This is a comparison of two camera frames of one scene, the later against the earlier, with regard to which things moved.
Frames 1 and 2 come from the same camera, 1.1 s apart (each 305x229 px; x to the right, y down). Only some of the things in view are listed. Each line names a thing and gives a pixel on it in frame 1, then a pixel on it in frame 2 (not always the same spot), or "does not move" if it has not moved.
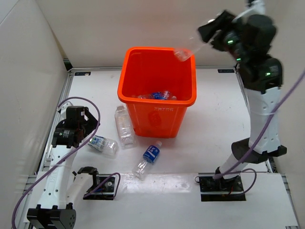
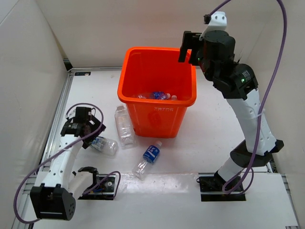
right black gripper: [208, 31] -> [190, 41]
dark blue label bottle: [150, 155] does not move
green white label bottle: [105, 145] does not move
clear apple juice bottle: [124, 127] does not move
